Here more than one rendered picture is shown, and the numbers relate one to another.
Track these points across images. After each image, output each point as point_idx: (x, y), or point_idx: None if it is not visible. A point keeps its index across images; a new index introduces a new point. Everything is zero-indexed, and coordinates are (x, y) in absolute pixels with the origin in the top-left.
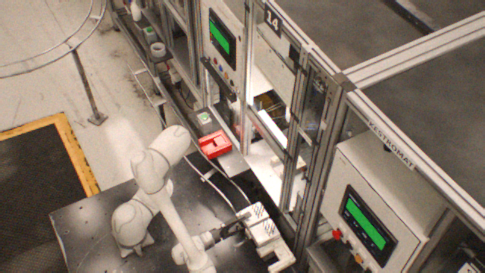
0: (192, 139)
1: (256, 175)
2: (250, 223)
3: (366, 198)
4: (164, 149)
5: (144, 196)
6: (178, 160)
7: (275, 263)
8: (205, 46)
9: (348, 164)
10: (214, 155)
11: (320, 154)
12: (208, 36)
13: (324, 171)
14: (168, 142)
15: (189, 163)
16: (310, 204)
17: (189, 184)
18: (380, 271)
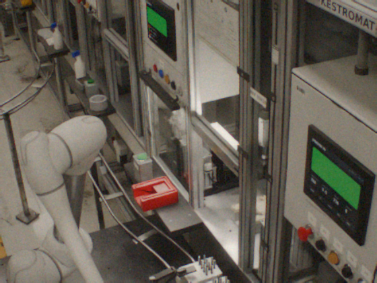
0: (128, 197)
1: (210, 230)
2: (194, 281)
3: (333, 131)
4: (65, 133)
5: (50, 243)
6: (85, 158)
7: None
8: (145, 56)
9: (307, 87)
10: (151, 205)
11: (278, 112)
12: (147, 38)
13: (285, 138)
14: (73, 127)
15: (118, 222)
16: (274, 221)
17: (119, 256)
18: (360, 257)
